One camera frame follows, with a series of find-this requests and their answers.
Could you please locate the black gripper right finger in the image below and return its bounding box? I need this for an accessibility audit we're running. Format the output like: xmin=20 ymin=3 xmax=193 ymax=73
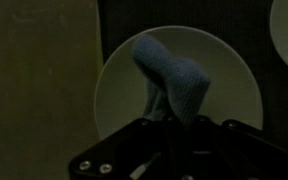
xmin=183 ymin=116 xmax=288 ymax=180

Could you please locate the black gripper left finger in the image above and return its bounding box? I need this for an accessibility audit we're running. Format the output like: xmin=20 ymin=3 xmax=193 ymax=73
xmin=68 ymin=118 xmax=171 ymax=180

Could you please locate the blue towel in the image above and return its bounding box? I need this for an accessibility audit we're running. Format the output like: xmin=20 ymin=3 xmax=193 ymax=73
xmin=131 ymin=34 xmax=211 ymax=128

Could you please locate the large white plate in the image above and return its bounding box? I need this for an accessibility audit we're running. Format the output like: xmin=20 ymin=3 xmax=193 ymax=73
xmin=94 ymin=26 xmax=263 ymax=139

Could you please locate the black placemat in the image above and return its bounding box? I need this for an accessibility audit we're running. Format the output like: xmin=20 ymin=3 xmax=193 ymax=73
xmin=98 ymin=0 xmax=288 ymax=151

